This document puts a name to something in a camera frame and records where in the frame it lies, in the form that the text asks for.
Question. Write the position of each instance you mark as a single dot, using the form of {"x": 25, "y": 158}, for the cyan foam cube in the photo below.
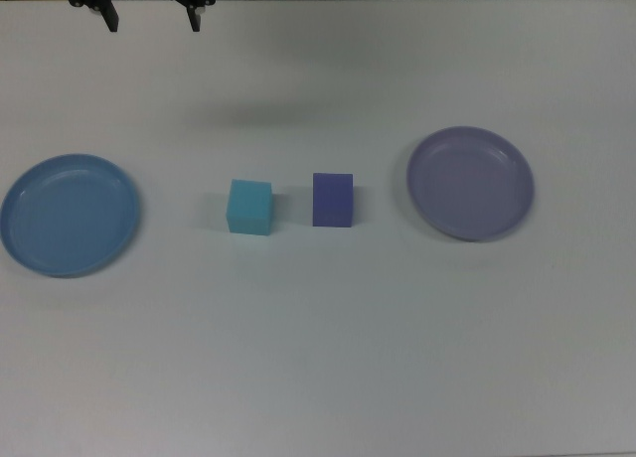
{"x": 249, "y": 207}

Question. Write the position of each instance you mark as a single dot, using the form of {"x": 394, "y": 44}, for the purple foam cube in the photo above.
{"x": 332, "y": 201}

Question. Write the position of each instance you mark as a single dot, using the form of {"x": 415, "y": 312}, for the blue round plate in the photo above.
{"x": 69, "y": 218}

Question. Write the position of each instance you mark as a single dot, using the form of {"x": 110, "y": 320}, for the lavender round plate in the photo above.
{"x": 469, "y": 184}

